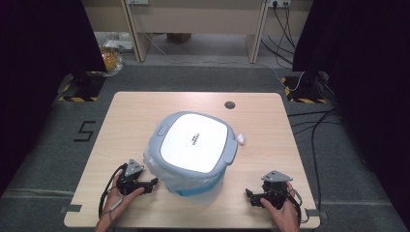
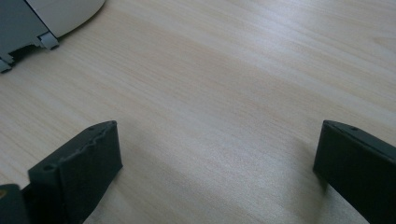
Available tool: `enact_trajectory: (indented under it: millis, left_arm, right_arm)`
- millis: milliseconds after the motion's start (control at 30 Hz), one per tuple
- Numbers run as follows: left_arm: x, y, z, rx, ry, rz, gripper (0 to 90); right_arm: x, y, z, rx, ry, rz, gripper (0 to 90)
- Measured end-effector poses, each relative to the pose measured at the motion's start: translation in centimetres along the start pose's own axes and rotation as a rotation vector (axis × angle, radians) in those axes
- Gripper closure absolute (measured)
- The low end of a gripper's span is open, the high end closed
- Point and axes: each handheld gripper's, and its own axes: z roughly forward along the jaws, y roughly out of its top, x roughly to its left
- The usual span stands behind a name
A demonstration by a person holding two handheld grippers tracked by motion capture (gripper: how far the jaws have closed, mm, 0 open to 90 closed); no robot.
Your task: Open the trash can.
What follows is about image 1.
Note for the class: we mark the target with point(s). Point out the person's left hand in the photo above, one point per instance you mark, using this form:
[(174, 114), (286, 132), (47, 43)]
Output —
[(114, 203)]

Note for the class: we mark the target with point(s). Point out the white flat packet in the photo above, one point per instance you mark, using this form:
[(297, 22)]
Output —
[(119, 44)]

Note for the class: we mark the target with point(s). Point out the person's right hand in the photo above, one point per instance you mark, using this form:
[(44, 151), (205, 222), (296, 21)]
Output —
[(285, 217)]

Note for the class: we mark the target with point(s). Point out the clear plastic trash bag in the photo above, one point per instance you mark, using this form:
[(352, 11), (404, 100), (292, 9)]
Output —
[(152, 167)]

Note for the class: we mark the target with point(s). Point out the white wall socket with plugs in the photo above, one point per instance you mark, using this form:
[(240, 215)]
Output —
[(278, 2)]

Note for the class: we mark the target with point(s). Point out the plastic bag with yellow contents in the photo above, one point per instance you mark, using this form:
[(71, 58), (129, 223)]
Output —
[(112, 61)]

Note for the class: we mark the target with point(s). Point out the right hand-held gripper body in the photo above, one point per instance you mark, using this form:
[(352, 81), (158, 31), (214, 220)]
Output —
[(276, 191)]

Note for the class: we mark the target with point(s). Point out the beige wooden desk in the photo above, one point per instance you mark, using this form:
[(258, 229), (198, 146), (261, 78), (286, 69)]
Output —
[(193, 19)]

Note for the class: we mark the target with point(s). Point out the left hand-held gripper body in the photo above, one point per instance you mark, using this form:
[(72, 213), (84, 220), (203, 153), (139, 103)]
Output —
[(131, 180)]

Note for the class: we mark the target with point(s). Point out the white paper ball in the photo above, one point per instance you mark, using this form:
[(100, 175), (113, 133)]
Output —
[(240, 139)]

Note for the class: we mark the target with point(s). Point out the black stand base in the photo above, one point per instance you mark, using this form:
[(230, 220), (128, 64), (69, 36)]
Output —
[(304, 85), (87, 85)]

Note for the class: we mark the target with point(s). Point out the white and blue-grey trash can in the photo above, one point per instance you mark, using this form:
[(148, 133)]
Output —
[(193, 141)]

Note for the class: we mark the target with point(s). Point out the black curtain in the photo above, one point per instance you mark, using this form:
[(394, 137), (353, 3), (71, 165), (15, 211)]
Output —
[(38, 48), (370, 64)]

